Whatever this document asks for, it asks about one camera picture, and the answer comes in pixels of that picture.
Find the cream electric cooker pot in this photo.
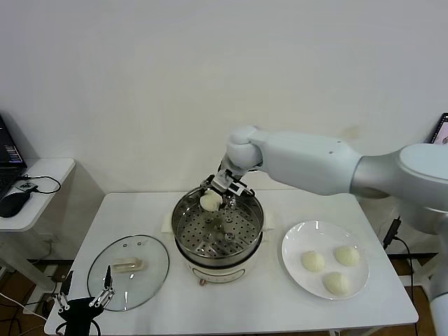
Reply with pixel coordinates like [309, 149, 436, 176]
[161, 209, 277, 287]

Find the white steamed baozi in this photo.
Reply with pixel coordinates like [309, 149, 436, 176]
[300, 250, 326, 273]
[199, 190, 223, 212]
[333, 245, 361, 267]
[322, 271, 352, 299]

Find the black computer mouse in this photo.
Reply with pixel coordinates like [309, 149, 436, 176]
[0, 191, 32, 218]

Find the grey laptop with bright screen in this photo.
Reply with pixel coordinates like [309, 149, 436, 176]
[425, 112, 448, 144]

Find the glass lid with cream handle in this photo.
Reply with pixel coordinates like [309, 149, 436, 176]
[87, 234, 171, 312]

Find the white round plate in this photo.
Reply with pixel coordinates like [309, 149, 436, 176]
[281, 220, 370, 300]

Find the white floor cable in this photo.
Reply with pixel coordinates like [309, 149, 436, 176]
[0, 292, 48, 321]

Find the stainless steel steamer basket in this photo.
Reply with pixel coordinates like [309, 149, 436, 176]
[171, 183, 265, 267]

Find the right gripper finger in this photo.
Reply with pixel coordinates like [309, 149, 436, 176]
[218, 181, 253, 211]
[199, 171, 235, 192]

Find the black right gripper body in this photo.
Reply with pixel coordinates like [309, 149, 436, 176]
[219, 162, 248, 183]

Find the black cable with adapter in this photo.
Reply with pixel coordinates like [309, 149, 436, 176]
[382, 216, 419, 298]

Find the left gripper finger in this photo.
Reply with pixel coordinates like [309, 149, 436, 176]
[89, 265, 116, 309]
[52, 269, 75, 313]

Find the small black QR-code device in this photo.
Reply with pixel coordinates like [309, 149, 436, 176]
[15, 180, 39, 195]

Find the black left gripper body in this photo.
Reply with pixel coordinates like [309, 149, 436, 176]
[58, 297, 103, 336]

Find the black laptop with dark screen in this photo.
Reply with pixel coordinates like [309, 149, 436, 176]
[0, 112, 29, 200]

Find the thin black looped cable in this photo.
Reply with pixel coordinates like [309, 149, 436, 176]
[17, 174, 62, 195]

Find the white side desk with mouse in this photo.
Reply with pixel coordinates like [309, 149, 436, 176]
[0, 157, 77, 302]

